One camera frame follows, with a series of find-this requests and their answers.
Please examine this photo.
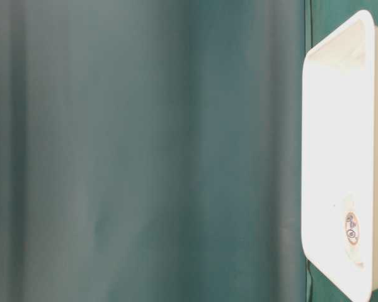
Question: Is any green curtain backdrop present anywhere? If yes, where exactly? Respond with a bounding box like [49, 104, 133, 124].
[0, 1, 306, 301]

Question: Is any white tape roll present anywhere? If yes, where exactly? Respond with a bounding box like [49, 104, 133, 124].
[341, 194, 364, 269]

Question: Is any white plastic case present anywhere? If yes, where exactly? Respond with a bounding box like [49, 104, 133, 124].
[301, 10, 378, 301]

